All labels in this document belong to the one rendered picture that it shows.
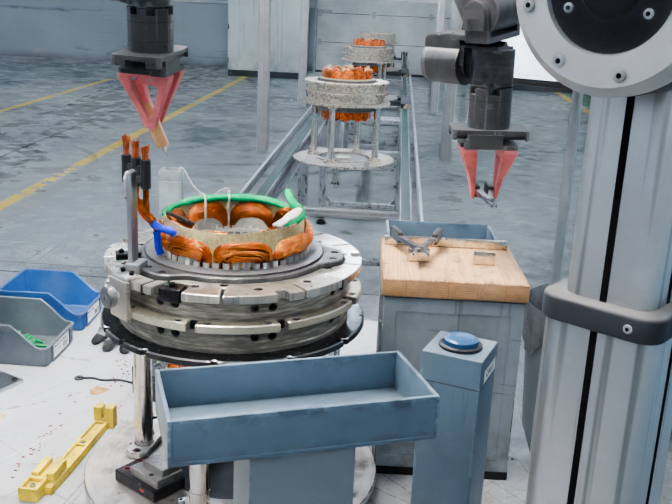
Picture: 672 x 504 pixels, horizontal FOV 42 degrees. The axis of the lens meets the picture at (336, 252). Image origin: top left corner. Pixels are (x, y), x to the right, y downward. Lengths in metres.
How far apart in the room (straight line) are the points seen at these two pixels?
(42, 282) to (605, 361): 1.31
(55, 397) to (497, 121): 0.81
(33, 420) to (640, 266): 0.96
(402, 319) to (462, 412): 0.19
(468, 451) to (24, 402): 0.74
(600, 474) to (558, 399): 0.07
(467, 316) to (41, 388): 0.72
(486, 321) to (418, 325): 0.09
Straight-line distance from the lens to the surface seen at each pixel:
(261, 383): 0.88
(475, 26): 1.16
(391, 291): 1.14
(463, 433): 1.02
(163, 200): 1.17
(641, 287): 0.76
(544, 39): 0.70
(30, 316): 1.71
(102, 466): 1.23
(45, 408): 1.45
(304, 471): 0.83
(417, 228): 1.43
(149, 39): 1.13
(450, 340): 1.01
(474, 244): 1.29
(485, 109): 1.19
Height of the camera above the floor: 1.42
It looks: 17 degrees down
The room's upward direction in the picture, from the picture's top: 3 degrees clockwise
